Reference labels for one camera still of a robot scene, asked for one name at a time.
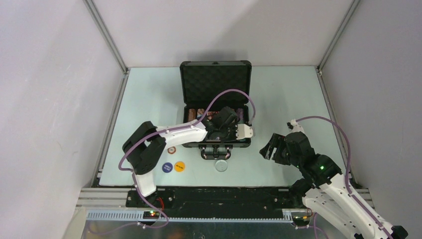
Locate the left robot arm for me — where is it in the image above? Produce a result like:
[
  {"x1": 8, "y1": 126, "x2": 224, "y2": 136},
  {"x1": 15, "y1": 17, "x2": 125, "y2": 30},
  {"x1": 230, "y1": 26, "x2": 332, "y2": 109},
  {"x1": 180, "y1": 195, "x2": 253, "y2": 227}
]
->
[{"x1": 122, "y1": 107, "x2": 240, "y2": 208}]

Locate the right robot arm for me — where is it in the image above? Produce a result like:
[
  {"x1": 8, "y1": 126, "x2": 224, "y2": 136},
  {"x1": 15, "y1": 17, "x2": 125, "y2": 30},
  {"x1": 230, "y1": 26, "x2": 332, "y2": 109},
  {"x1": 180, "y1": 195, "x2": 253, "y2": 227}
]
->
[{"x1": 259, "y1": 132, "x2": 409, "y2": 239}]

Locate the purple green chip stack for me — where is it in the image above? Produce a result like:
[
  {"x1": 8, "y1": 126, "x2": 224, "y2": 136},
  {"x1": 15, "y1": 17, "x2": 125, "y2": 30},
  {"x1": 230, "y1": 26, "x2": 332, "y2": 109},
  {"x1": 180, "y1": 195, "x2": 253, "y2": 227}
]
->
[{"x1": 236, "y1": 108, "x2": 244, "y2": 121}]

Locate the blue orange chip stack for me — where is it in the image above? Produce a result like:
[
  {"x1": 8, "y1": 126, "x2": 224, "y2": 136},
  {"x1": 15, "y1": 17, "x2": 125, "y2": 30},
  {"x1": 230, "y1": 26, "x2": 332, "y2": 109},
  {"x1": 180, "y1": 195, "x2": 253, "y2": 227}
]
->
[{"x1": 197, "y1": 109, "x2": 205, "y2": 120}]

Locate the brown chip stack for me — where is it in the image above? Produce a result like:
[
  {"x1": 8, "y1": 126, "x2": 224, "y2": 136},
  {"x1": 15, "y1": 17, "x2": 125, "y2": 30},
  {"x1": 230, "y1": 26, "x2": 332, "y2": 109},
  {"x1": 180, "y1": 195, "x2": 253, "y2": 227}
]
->
[{"x1": 187, "y1": 109, "x2": 197, "y2": 121}]

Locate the clear dealer button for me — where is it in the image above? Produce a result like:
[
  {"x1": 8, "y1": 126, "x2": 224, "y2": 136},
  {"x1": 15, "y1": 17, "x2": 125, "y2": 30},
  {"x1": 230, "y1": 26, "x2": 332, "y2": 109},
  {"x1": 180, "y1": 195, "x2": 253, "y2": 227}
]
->
[{"x1": 215, "y1": 159, "x2": 228, "y2": 172}]

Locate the black poker case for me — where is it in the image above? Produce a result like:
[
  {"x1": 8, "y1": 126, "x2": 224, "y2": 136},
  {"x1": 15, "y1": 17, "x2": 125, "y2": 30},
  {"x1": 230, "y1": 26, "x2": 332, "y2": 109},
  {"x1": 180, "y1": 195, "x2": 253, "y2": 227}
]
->
[{"x1": 180, "y1": 60, "x2": 252, "y2": 160}]

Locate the orange poker chip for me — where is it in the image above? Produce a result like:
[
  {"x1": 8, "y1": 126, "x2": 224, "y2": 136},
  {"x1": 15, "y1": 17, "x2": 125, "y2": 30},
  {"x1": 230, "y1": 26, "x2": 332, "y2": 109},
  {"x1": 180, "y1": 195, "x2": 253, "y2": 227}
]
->
[{"x1": 167, "y1": 146, "x2": 176, "y2": 154}]

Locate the yellow big blind button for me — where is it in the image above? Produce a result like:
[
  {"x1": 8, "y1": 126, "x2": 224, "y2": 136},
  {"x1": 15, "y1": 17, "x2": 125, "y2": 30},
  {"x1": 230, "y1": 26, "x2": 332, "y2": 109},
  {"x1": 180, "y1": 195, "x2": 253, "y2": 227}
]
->
[{"x1": 174, "y1": 161, "x2": 186, "y2": 172}]

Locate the blue small blind button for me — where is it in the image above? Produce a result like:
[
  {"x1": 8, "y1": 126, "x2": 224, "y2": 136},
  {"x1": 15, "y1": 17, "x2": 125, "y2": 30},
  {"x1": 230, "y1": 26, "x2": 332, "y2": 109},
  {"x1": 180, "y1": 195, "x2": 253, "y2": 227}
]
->
[{"x1": 162, "y1": 162, "x2": 174, "y2": 173}]

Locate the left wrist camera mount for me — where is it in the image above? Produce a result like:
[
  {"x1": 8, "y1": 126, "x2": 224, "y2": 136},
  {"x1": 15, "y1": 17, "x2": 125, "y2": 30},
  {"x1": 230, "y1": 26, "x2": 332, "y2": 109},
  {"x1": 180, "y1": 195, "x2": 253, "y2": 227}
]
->
[{"x1": 236, "y1": 124, "x2": 255, "y2": 140}]

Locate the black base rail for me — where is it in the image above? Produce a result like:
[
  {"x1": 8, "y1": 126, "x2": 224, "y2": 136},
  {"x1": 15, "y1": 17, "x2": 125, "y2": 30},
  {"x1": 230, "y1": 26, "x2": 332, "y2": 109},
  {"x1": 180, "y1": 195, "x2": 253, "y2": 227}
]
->
[{"x1": 125, "y1": 186, "x2": 304, "y2": 220}]

